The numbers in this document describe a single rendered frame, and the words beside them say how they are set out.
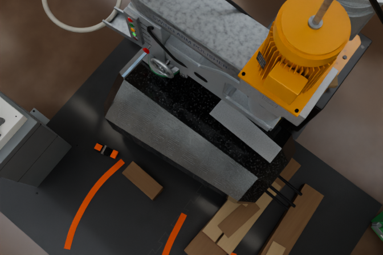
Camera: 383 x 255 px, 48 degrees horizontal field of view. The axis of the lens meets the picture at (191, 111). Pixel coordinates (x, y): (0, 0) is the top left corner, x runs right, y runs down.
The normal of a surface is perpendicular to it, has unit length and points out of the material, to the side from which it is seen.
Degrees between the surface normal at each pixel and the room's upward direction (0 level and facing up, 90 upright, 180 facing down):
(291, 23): 0
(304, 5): 0
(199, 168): 45
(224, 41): 0
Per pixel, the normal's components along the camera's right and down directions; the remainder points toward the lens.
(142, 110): -0.42, 0.36
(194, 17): 0.00, -0.26
